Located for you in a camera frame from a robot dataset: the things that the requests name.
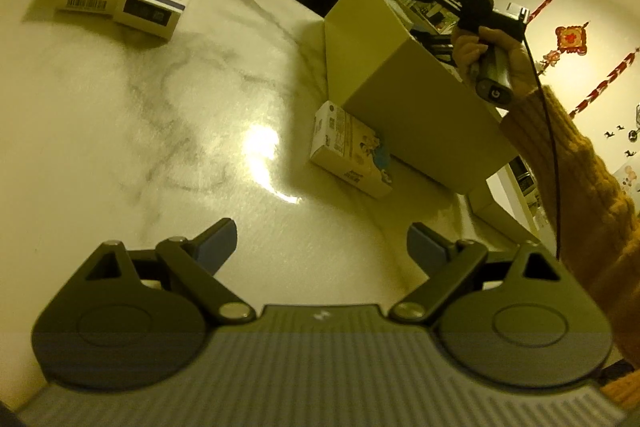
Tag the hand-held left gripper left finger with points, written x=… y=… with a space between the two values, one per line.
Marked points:
x=220 y=243

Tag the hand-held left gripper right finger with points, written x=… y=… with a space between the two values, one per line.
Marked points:
x=425 y=248

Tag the beige storage box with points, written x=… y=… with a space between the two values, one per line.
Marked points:
x=415 y=117

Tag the beige box lid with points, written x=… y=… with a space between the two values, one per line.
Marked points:
x=505 y=217

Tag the cartoon children print medicine box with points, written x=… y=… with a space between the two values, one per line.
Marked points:
x=360 y=147

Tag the person's right forearm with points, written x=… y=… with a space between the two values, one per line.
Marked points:
x=590 y=187

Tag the marble desktop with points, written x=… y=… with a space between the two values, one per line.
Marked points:
x=150 y=132

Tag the person's right hand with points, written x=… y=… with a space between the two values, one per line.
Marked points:
x=467 y=54

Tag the black microwave oven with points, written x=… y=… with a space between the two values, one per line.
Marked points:
x=524 y=177

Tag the red knot wall decoration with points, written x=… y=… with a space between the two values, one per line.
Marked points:
x=572 y=39

